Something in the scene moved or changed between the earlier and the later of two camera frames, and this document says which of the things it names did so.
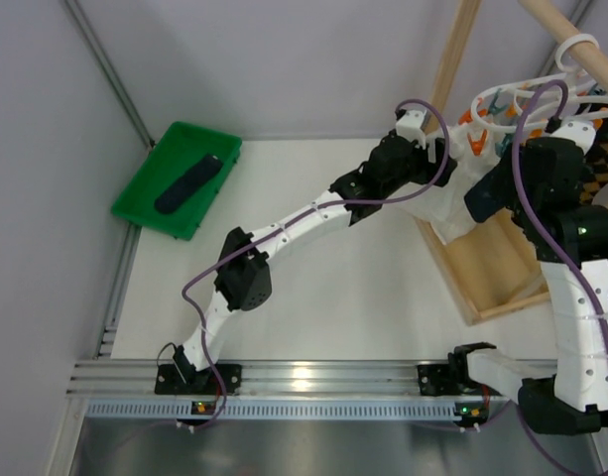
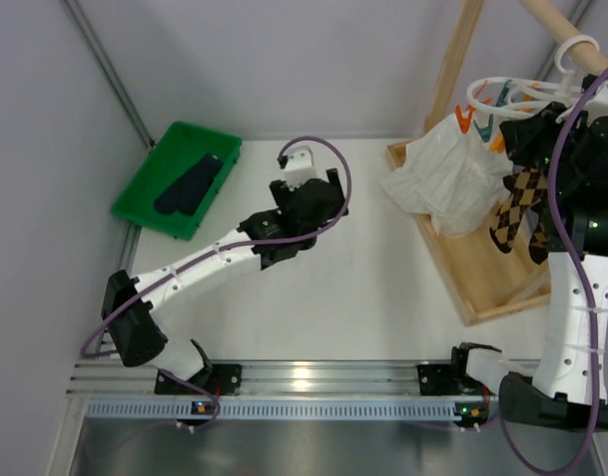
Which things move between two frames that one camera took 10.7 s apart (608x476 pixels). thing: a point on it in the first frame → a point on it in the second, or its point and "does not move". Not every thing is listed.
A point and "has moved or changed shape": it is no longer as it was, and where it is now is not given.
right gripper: [489, 199] → [533, 137]
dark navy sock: [493, 193] → [185, 193]
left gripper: [436, 162] → [312, 196]
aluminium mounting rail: [259, 379] does not move
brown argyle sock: [604, 164] has moved or changed shape
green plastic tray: [177, 150] does not move
